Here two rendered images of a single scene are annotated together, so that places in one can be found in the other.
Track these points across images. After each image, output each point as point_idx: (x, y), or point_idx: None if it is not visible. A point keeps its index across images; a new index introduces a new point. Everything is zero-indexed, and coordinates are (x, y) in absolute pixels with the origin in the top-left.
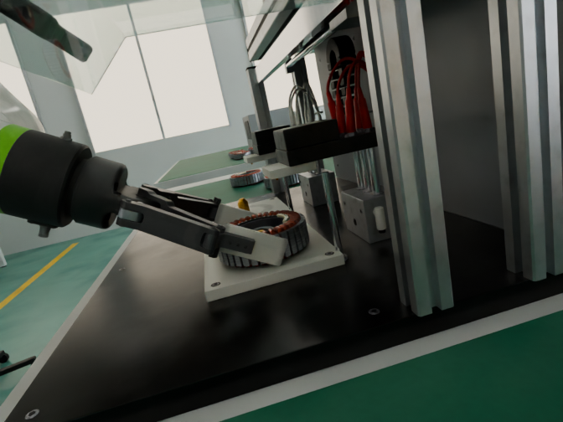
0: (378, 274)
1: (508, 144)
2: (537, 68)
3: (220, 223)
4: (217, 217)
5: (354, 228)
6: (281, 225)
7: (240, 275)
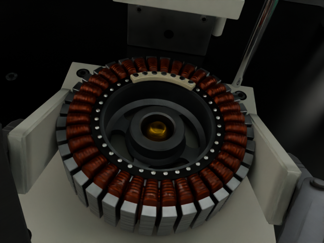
0: (293, 89)
1: None
2: None
3: (33, 175)
4: (27, 171)
5: (161, 42)
6: (223, 98)
7: (244, 216)
